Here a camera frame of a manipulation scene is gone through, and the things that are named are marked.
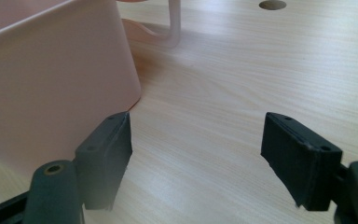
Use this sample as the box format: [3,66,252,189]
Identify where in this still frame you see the pink plastic basket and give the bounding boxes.
[0,0,143,175]

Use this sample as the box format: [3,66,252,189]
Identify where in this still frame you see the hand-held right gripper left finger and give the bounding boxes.
[22,111,133,224]

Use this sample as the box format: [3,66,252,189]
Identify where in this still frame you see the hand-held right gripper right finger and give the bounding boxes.
[260,112,358,224]

